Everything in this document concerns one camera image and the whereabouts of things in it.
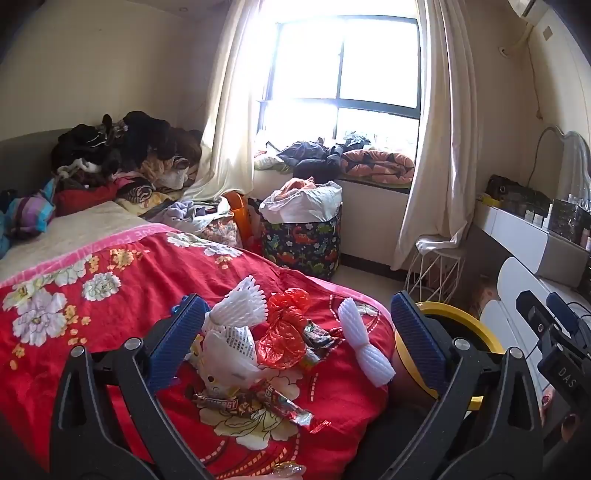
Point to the dinosaur print laundry basket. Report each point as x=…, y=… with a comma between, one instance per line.
x=300, y=244

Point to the pile of dark clothes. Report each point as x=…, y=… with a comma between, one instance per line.
x=129, y=138

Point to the white rounded drawer cabinet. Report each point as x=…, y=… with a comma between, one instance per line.
x=510, y=286

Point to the black-framed window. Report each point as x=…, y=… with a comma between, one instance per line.
x=341, y=99

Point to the beige bed sheet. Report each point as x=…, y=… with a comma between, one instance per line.
x=69, y=224

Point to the white air conditioner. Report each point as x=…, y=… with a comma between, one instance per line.
x=531, y=9

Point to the red plastic bag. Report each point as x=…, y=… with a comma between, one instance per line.
x=281, y=332

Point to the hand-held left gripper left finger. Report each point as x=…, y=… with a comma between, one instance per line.
x=178, y=344

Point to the dark cosmetic bag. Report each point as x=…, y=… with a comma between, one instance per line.
x=505, y=189

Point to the row of small white jars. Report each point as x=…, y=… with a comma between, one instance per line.
x=535, y=217

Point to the white and lilac garment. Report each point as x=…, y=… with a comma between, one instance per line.
x=191, y=212

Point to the red floral blanket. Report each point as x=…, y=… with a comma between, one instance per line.
x=115, y=286

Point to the white printed plastic bag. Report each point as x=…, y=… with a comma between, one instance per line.
x=228, y=353

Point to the clear drawer organiser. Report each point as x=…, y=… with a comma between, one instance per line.
x=568, y=217

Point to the person's right hand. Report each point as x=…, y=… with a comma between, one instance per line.
x=570, y=427

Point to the grey headboard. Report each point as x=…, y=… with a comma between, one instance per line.
x=27, y=145

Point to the long white foam fruit net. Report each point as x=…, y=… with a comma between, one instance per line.
x=364, y=344

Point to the dark colourful snack wrapper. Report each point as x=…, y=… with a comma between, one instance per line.
x=321, y=339

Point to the yellow-rimmed black trash bin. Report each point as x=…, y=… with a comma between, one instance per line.
x=461, y=316

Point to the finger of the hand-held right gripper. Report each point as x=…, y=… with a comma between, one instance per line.
x=531, y=309
x=561, y=304

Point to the wavy-framed mirror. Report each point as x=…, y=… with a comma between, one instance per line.
x=575, y=161

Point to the pink floral bag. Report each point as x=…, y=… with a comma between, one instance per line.
x=221, y=230

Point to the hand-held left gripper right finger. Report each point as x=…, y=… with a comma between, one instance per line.
x=415, y=344

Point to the white vanity desk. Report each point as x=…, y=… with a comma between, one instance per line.
x=521, y=233

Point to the orange bag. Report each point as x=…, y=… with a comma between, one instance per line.
x=240, y=217

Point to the cream curtain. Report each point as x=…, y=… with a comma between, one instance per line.
x=226, y=115
x=443, y=138

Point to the clear candy wrapper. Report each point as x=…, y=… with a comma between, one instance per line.
x=287, y=471

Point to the dark jacket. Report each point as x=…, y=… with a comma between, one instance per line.
x=309, y=154

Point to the orange patterned quilt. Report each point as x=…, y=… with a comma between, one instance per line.
x=376, y=164

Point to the striped purple-blue cloth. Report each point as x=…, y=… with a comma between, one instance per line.
x=27, y=210

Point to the red-brown snack wrapper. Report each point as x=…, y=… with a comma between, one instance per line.
x=258, y=404

